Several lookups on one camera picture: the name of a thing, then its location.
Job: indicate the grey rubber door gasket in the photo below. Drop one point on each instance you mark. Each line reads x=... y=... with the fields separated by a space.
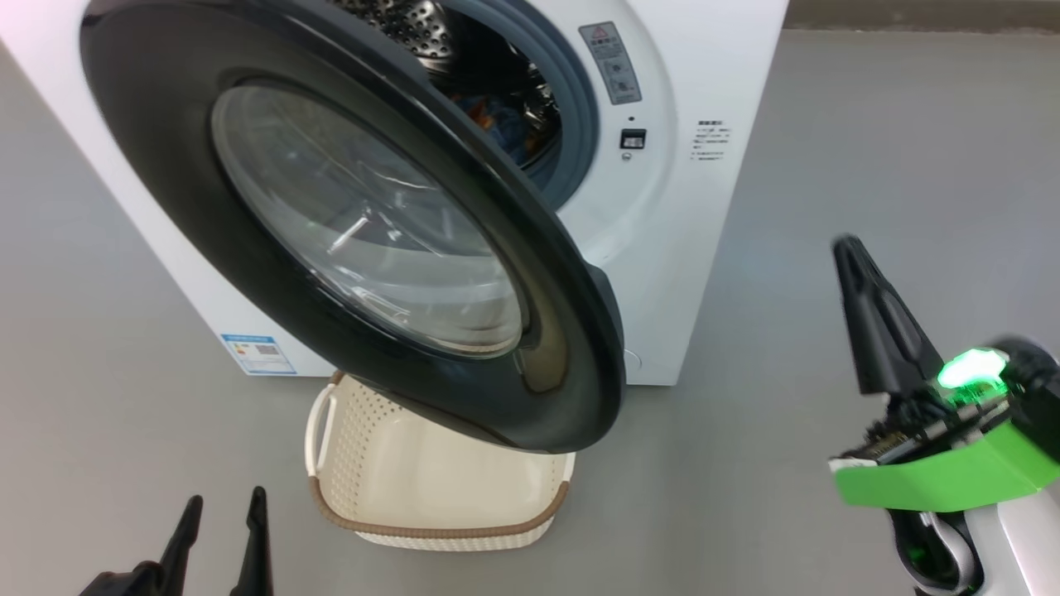
x=580 y=108

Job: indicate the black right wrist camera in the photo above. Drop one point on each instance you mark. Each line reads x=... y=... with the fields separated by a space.
x=1035 y=389

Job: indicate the black door latch socket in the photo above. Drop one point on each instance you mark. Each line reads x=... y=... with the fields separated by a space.
x=633 y=138

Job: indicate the dark round washing machine door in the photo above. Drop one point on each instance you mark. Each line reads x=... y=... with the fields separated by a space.
x=149 y=165

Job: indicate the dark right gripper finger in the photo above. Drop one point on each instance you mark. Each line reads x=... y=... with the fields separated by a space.
x=911 y=356
x=869 y=331

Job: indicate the blue garment with orange print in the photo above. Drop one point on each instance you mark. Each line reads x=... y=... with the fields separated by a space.
x=509 y=128

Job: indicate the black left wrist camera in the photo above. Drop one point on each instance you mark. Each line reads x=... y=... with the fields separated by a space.
x=124 y=583

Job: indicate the grey warning sticker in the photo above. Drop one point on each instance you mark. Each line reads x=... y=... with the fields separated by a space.
x=611 y=62

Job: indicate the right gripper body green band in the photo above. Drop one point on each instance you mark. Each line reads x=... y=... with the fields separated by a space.
x=936 y=476

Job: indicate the steel perforated washer drum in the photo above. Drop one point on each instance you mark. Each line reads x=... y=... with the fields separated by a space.
x=414 y=25

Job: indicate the blue energy label sticker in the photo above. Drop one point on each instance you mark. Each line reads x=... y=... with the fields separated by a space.
x=258 y=354

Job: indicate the cream perforated laundry basket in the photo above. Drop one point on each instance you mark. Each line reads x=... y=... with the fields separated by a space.
x=431 y=488

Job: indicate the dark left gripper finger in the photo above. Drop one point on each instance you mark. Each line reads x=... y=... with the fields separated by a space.
x=255 y=555
x=184 y=555

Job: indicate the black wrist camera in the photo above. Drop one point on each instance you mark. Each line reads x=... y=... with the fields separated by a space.
x=1035 y=389
x=124 y=583

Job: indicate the white front-load washing machine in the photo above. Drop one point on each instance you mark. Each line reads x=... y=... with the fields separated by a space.
x=704 y=248

